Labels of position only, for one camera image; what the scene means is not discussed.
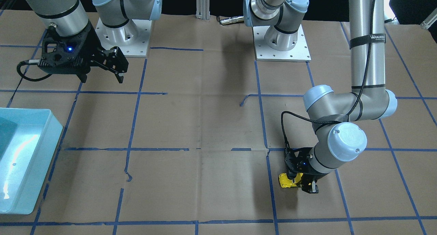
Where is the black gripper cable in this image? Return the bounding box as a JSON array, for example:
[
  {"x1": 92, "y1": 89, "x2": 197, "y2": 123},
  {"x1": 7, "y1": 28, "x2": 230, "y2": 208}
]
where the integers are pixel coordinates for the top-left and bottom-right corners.
[
  {"x1": 281, "y1": 0, "x2": 377, "y2": 153},
  {"x1": 16, "y1": 59, "x2": 52, "y2": 82}
]

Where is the yellow beetle toy car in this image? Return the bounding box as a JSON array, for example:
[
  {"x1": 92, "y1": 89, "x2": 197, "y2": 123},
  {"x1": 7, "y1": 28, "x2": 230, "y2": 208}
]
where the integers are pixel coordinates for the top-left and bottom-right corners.
[{"x1": 278, "y1": 173, "x2": 303, "y2": 188}]

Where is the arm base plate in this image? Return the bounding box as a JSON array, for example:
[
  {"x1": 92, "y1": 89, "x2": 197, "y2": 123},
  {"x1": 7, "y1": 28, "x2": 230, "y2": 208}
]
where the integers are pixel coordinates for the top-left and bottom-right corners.
[
  {"x1": 95, "y1": 19, "x2": 153, "y2": 58},
  {"x1": 252, "y1": 25, "x2": 312, "y2": 62}
]

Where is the aluminium frame post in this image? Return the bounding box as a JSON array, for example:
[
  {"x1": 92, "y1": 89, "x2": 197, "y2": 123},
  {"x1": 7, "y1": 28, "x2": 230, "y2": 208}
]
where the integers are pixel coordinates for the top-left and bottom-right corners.
[{"x1": 195, "y1": 0, "x2": 210, "y2": 21}]

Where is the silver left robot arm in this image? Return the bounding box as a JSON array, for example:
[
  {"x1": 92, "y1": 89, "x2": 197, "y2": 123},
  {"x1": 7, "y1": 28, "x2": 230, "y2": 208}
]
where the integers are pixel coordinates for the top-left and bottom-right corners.
[{"x1": 243, "y1": 0, "x2": 397, "y2": 194}]

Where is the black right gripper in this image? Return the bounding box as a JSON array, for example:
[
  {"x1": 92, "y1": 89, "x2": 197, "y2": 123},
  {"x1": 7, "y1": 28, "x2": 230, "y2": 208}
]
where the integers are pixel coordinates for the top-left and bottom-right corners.
[{"x1": 38, "y1": 21, "x2": 129, "y2": 83}]

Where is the light blue plastic bin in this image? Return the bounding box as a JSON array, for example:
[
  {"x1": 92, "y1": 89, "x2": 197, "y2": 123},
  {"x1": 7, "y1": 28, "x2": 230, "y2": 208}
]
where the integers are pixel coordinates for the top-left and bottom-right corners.
[{"x1": 0, "y1": 108, "x2": 63, "y2": 215}]

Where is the silver cable connector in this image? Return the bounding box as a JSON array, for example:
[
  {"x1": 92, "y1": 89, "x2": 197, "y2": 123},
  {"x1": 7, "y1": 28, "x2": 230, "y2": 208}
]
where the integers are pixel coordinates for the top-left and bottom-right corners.
[{"x1": 216, "y1": 16, "x2": 244, "y2": 26}]

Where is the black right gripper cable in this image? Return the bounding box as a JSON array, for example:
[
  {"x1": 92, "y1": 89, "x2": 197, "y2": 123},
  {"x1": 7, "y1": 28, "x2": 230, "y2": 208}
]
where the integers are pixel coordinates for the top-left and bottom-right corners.
[{"x1": 16, "y1": 59, "x2": 52, "y2": 82}]

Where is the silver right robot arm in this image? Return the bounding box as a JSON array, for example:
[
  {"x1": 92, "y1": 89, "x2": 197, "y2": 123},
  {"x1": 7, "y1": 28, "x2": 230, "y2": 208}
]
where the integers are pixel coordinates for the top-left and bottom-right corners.
[{"x1": 17, "y1": 0, "x2": 187, "y2": 182}]

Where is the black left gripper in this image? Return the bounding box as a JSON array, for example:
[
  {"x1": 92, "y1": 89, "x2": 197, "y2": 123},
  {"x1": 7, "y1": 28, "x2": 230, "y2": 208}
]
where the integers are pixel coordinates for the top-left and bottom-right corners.
[{"x1": 284, "y1": 147, "x2": 327, "y2": 194}]

